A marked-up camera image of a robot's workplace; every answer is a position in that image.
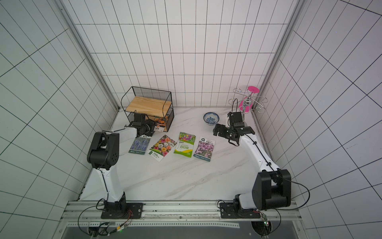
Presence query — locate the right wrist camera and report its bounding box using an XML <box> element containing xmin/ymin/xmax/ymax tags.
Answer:
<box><xmin>228</xmin><ymin>112</ymin><xmax>245</xmax><ymax>127</ymax></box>

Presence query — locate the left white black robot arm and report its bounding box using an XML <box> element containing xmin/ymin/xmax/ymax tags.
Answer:
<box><xmin>87</xmin><ymin>119</ymin><xmax>155</xmax><ymax>219</ymax></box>

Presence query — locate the colourful ranunculus seed bag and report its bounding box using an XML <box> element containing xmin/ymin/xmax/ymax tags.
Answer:
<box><xmin>148</xmin><ymin>135</ymin><xmax>177</xmax><ymax>162</ymax></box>

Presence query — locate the black wire mesh shelf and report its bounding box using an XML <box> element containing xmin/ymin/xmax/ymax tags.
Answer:
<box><xmin>120</xmin><ymin>86</ymin><xmax>174</xmax><ymax>131</ymax></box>

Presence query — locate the blue white floral bowl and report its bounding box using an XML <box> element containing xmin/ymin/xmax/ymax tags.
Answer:
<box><xmin>203</xmin><ymin>112</ymin><xmax>220</xmax><ymax>125</ymax></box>

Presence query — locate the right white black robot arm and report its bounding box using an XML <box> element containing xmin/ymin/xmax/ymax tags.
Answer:
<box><xmin>213</xmin><ymin>124</ymin><xmax>291</xmax><ymax>218</ymax></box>

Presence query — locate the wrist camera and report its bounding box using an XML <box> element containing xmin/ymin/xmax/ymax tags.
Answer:
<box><xmin>134</xmin><ymin>113</ymin><xmax>146</xmax><ymax>123</ymax></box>
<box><xmin>228</xmin><ymin>112</ymin><xmax>245</xmax><ymax>127</ymax></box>

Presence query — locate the chrome pink cup rack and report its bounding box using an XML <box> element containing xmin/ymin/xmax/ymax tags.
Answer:
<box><xmin>228</xmin><ymin>86</ymin><xmax>268</xmax><ymax>114</ymax></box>

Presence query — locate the lavender seed bag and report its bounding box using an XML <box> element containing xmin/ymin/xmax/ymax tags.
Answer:
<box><xmin>128</xmin><ymin>135</ymin><xmax>151</xmax><ymax>155</ymax></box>

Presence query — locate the green zinnias seed bag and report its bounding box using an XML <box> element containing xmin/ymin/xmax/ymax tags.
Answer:
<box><xmin>174</xmin><ymin>132</ymin><xmax>196</xmax><ymax>158</ymax></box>

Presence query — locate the orange marigold seed bag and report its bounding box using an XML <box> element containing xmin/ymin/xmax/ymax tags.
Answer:
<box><xmin>154</xmin><ymin>117</ymin><xmax>168</xmax><ymax>132</ymax></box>

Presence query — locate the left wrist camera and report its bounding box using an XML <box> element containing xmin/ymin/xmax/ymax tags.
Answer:
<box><xmin>134</xmin><ymin>113</ymin><xmax>146</xmax><ymax>123</ymax></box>

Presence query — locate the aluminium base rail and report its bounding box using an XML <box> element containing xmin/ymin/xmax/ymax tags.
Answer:
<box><xmin>58</xmin><ymin>201</ymin><xmax>302</xmax><ymax>232</ymax></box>

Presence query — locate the purple flower seed bag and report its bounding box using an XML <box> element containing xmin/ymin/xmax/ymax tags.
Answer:
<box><xmin>193</xmin><ymin>136</ymin><xmax>215</xmax><ymax>162</ymax></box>

